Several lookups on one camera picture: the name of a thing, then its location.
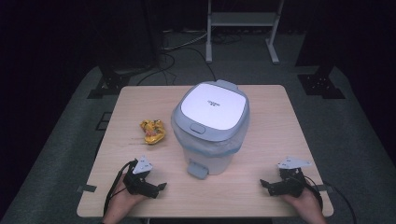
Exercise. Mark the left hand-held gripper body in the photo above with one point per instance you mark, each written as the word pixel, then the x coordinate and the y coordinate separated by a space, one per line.
pixel 137 183

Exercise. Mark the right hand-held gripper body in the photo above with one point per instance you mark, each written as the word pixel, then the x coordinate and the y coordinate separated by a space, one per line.
pixel 288 185

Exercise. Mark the yellow snack wrapper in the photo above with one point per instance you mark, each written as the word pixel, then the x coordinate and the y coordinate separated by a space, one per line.
pixel 152 131

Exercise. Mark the grey trash bin white lid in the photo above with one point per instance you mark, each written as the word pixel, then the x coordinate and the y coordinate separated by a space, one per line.
pixel 214 105

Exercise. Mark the person's left hand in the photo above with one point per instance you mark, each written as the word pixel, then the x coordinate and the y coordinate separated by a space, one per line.
pixel 120 202

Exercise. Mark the person's right hand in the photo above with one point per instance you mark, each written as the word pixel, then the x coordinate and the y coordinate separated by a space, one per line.
pixel 306 207

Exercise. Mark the grey tape strip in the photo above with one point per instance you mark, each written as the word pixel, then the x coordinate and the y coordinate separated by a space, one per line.
pixel 325 187
pixel 86 188

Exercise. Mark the black stand base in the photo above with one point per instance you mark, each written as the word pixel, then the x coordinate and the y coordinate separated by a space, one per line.
pixel 109 85
pixel 320 85

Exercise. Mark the white metal stand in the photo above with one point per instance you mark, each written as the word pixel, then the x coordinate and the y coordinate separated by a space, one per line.
pixel 243 19

